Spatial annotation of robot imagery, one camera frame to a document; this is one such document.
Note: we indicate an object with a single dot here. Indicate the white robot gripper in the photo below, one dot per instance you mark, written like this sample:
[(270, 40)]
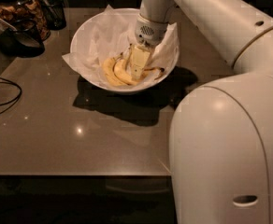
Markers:
[(150, 32)]

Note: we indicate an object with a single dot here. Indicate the yellow banana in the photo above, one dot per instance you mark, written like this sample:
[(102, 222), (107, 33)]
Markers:
[(120, 71), (148, 69), (108, 69)]

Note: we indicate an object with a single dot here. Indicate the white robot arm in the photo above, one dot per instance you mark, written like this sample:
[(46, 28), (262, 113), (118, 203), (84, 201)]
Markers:
[(221, 135)]

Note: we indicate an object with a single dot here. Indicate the white ceramic bowl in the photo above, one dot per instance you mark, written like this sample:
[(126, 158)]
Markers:
[(124, 87)]

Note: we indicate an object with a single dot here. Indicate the white paper liner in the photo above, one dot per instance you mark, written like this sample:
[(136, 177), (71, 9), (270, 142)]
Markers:
[(108, 34)]

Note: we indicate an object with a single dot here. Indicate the black mesh pen holder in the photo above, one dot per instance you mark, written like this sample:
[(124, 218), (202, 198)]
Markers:
[(54, 14)]

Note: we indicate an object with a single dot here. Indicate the glass jar with snacks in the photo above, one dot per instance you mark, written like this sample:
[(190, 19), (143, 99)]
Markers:
[(16, 10)]

